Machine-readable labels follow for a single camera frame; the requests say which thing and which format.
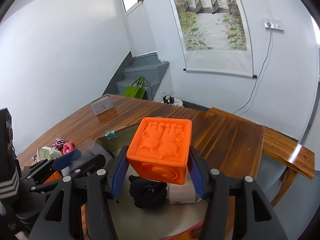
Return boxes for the green paper bag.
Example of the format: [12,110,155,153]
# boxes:
[123,76,148,100]

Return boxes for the white floor power strip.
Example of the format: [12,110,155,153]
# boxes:
[161,93,183,107]

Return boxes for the black striped sleeve forearm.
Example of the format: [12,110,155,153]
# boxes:
[0,108,20,199]

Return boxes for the wall power socket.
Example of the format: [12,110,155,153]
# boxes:
[263,18,284,31]

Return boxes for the white power cable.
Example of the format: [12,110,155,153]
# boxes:
[232,28,273,116]

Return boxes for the teal binder clip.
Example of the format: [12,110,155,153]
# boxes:
[104,124,117,140]

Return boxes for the yellow green medicine box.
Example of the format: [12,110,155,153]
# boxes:
[37,148,50,162]

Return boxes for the white medicine bottle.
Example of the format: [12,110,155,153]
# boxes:
[167,180,201,204]

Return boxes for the pink foam twist roller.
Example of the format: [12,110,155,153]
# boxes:
[62,141,74,155]

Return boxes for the landscape scroll painting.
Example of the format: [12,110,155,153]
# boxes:
[170,0,255,78]

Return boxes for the pastel cream sock ball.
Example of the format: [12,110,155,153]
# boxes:
[42,146,62,159]

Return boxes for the grey tissue box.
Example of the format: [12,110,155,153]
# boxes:
[91,94,114,115]

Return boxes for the black sock ball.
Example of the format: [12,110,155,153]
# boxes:
[129,175,167,209]

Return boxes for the grey stairs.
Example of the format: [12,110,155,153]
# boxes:
[103,51,169,101]

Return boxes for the orange embossed cube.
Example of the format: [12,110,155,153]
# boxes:
[43,171,62,184]
[126,117,192,185]

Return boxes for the door with window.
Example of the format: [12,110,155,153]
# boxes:
[122,0,156,56]

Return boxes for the wooden bench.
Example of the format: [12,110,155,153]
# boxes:
[208,107,316,208]

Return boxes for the red rectangular tin box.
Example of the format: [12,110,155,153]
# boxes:
[81,124,211,240]

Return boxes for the pink leopard plush toy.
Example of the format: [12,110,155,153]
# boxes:
[31,154,38,165]

